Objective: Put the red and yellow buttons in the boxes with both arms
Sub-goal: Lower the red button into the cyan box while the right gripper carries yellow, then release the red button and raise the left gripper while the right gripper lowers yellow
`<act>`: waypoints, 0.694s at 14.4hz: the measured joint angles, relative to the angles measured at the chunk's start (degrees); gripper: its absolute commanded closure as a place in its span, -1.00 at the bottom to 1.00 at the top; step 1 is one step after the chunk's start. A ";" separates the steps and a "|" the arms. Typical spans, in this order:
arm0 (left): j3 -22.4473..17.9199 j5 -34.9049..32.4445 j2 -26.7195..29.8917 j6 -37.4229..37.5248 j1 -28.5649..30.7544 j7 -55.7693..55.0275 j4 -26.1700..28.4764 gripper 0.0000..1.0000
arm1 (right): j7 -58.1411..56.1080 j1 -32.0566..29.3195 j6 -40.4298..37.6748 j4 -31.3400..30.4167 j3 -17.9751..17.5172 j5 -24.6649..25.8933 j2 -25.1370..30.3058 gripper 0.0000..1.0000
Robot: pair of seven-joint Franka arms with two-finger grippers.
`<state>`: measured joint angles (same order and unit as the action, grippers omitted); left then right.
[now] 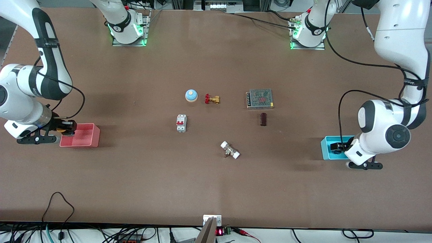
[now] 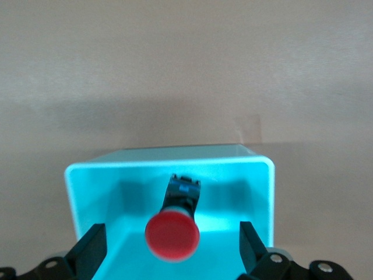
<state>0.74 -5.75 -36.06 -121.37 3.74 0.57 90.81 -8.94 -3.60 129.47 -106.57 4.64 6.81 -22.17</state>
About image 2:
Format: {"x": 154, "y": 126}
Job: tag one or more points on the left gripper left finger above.
{"x": 90, "y": 248}

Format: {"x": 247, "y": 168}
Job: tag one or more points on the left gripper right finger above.
{"x": 253, "y": 248}

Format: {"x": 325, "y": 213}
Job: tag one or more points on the red push button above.
{"x": 172, "y": 236}

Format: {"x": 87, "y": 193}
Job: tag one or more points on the cyan plastic box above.
{"x": 96, "y": 204}

